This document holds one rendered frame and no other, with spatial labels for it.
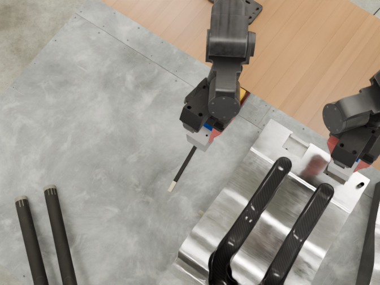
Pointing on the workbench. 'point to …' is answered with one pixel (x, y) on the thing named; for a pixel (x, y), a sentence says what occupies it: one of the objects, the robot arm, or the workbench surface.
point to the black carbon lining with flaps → (320, 194)
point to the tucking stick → (181, 169)
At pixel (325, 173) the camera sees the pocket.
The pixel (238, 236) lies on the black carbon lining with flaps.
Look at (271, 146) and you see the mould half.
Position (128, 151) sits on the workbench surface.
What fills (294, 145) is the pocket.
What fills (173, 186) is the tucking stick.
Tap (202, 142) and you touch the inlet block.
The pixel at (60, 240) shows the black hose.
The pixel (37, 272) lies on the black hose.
